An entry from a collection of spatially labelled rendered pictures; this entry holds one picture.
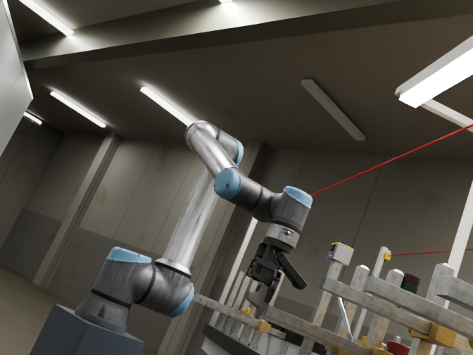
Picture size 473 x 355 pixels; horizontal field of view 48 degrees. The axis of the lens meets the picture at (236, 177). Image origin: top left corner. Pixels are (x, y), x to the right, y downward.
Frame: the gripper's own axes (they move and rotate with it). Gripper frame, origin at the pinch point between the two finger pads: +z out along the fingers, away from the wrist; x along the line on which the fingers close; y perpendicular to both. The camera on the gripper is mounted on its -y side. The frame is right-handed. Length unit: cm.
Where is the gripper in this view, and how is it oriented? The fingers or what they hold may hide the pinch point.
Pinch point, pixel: (260, 314)
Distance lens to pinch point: 152.1
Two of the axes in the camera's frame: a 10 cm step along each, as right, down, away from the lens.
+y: -9.0, -4.2, -1.1
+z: -3.8, 8.9, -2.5
